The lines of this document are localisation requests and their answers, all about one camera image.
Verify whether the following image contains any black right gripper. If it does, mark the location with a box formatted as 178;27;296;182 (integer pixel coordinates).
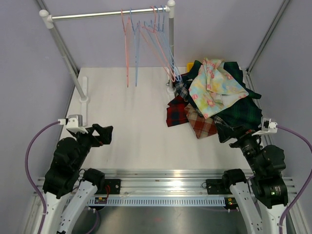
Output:
215;122;263;175

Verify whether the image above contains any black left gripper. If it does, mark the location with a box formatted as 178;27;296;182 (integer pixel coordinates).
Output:
71;123;113;170

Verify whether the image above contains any navy white plaid skirt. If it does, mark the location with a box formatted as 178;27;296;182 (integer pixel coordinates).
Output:
173;73;234;139

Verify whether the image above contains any rust beige plaid skirt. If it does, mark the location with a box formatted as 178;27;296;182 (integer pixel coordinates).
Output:
184;104;217;139

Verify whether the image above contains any dark green plaid skirt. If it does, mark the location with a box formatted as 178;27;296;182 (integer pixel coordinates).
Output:
189;60;262;129

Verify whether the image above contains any pastel floral skirt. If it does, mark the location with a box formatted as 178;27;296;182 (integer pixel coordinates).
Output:
189;58;249;119

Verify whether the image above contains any red navy plaid skirt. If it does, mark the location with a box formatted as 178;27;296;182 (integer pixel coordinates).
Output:
166;95;189;127

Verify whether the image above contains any blue hanger of green skirt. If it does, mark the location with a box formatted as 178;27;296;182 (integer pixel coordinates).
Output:
129;9;140;87

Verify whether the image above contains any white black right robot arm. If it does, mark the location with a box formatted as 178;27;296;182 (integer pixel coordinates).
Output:
216;119;289;234

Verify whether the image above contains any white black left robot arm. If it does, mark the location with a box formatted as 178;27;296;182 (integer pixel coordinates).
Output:
38;124;113;234

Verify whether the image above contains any yellow plastic bin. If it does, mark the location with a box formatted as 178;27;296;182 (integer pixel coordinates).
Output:
186;62;194;72

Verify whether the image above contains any white metal clothes rack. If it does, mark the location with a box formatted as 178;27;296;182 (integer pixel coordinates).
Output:
39;0;176;126

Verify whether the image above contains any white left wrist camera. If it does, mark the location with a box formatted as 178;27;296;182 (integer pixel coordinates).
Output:
58;114;88;134

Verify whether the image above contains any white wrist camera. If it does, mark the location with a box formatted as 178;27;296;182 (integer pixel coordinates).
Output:
252;118;277;136
58;114;88;134

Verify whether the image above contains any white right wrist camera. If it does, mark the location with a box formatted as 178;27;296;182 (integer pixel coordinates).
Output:
252;118;277;136

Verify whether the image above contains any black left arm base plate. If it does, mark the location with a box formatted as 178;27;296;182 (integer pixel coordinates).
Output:
95;179;121;195

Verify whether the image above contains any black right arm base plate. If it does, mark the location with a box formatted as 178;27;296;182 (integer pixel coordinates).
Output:
201;179;232;195

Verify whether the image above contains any aluminium rail frame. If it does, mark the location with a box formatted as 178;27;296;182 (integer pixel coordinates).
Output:
21;0;303;234

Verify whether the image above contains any slotted white cable duct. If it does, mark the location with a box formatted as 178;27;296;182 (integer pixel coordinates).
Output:
87;196;226;207

